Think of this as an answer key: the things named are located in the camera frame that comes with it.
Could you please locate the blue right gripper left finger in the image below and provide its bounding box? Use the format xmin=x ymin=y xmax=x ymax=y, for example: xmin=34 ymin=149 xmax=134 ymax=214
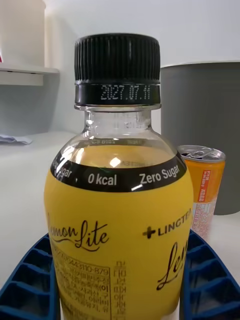
xmin=0 ymin=233 xmax=61 ymax=320

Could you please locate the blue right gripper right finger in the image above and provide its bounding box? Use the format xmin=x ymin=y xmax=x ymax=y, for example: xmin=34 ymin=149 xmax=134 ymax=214
xmin=179 ymin=229 xmax=240 ymax=320

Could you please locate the yellow label bottle black cap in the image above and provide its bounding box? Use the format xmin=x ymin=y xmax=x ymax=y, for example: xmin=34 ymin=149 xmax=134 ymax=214
xmin=43 ymin=33 xmax=195 ymax=320

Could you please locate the orange drink can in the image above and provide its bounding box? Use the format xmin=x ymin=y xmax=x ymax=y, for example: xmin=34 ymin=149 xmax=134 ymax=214
xmin=176 ymin=144 xmax=227 ymax=240

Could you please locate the crumpled white paper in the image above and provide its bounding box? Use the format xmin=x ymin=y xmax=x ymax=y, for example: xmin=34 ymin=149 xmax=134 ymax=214
xmin=0 ymin=134 xmax=33 ymax=146

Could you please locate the grey plastic waste bin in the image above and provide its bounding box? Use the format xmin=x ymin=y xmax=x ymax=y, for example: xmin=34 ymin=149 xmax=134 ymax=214
xmin=159 ymin=59 xmax=240 ymax=216

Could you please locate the white shelf unit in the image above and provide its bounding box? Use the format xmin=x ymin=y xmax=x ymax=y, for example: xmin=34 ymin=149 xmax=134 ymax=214
xmin=0 ymin=0 xmax=61 ymax=87

